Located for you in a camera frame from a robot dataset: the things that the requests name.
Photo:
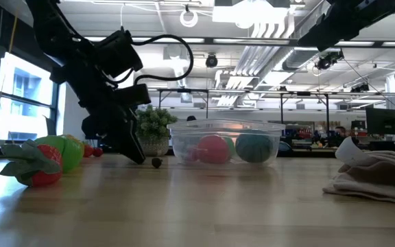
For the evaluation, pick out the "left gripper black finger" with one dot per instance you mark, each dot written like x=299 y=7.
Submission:
x=135 y=135
x=125 y=144

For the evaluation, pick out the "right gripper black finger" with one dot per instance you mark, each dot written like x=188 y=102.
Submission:
x=317 y=37

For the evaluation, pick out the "red toy cherry with stem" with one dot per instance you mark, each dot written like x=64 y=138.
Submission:
x=98 y=152

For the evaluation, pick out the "small dark toy blueberry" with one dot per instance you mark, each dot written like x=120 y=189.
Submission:
x=156 y=162

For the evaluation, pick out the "small red toy strawberry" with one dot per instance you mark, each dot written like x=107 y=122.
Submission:
x=87 y=150

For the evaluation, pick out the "green toy apple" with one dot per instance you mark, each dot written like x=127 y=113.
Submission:
x=69 y=154

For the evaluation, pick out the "large red toy tomato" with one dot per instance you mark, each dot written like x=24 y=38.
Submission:
x=214 y=149

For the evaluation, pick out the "large red toy strawberry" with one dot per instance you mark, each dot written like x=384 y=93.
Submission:
x=46 y=168

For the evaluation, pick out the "clear plastic tupperware container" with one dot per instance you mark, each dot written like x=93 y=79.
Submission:
x=225 y=125

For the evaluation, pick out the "striped green toy watermelon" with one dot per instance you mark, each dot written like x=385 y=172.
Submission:
x=254 y=148

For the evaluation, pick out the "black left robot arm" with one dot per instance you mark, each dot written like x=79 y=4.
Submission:
x=57 y=41

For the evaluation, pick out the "artificial green potted plant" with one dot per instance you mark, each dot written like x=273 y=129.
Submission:
x=154 y=127

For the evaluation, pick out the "black ceiling device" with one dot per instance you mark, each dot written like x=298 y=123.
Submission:
x=328 y=60

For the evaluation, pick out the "person's head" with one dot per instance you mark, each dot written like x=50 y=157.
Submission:
x=191 y=118

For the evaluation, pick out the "large office window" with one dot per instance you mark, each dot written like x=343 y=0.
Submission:
x=22 y=96

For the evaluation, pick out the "seated person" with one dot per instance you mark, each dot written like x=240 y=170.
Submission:
x=339 y=132

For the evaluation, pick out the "black computer monitor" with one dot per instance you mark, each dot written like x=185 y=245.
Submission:
x=384 y=120

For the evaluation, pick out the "folded beige cloth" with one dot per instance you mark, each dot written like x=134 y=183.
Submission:
x=372 y=178

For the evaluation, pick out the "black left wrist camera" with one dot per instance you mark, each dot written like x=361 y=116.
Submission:
x=118 y=51

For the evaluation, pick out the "black overhead rig frame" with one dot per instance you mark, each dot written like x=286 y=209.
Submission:
x=183 y=90

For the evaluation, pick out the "black ceiling camera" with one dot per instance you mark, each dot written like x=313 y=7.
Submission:
x=211 y=61

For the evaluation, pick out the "black aluminium table frame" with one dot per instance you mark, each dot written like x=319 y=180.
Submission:
x=307 y=153

